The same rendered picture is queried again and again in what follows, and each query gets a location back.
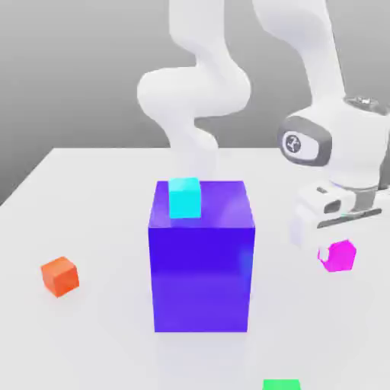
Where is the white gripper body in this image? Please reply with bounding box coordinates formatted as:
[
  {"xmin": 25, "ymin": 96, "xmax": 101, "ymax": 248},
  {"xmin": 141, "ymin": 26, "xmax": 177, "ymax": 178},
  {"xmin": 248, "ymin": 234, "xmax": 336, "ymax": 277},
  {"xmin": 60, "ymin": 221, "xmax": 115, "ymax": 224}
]
[{"xmin": 289, "ymin": 208, "xmax": 384, "ymax": 250}]

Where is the large blue box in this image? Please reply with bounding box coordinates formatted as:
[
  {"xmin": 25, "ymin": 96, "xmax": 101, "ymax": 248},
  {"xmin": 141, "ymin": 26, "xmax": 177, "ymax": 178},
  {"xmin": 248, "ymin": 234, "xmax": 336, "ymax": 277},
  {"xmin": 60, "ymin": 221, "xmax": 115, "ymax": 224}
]
[{"xmin": 148, "ymin": 180, "xmax": 256, "ymax": 334}]

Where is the small orange cube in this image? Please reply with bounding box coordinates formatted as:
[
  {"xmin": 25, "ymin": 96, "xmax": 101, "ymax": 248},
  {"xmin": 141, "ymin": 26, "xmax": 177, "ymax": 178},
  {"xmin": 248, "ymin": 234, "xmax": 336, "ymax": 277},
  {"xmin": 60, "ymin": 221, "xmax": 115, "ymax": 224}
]
[{"xmin": 40, "ymin": 256, "xmax": 81, "ymax": 299}]

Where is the small green cube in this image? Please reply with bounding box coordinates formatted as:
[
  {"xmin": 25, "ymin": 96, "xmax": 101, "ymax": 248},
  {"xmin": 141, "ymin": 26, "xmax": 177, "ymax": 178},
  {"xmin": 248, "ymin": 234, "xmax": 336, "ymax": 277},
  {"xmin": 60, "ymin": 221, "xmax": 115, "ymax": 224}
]
[{"xmin": 262, "ymin": 379, "xmax": 302, "ymax": 390}]

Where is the small cyan cube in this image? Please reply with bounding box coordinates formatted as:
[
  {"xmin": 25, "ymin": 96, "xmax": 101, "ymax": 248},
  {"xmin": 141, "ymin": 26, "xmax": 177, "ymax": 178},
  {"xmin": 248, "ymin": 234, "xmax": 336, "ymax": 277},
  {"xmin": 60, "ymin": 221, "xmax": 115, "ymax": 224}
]
[{"xmin": 168, "ymin": 177, "xmax": 203, "ymax": 220}]

